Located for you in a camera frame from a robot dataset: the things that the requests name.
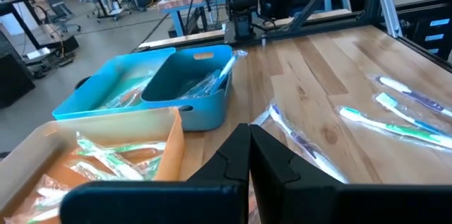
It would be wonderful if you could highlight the orange plastic bin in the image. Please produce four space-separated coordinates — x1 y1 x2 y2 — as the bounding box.
0 106 186 224

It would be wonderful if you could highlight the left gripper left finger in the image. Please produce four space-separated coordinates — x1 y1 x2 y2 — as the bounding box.
186 123 251 184

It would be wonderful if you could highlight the blue toothbrush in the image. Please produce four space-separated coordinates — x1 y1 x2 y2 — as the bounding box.
374 91 452 136
178 70 222 100
210 49 248 94
176 82 213 100

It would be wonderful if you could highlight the silver aluminium bar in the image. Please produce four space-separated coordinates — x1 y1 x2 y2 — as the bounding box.
377 0 404 40

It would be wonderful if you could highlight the dark green plastic basket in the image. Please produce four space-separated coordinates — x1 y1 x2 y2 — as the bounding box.
140 44 234 132

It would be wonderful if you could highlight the black drawer cabinet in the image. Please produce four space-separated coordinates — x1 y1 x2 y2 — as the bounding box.
405 0 452 63

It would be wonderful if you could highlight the black standing desk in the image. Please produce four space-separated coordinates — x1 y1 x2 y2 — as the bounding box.
0 0 45 51

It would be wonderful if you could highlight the purple toothbrush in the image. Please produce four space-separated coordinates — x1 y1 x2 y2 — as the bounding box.
374 75 452 119
261 102 350 184

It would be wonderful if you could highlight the grey metal table frame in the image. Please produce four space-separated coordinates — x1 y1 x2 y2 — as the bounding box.
157 0 335 37

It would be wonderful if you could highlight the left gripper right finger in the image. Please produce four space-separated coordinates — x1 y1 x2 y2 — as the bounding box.
249 124 350 187

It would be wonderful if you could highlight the teal plastic bin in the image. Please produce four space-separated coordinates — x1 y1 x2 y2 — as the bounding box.
52 47 177 121

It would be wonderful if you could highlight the grey office chair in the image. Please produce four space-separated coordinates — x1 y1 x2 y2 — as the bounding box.
41 0 81 36

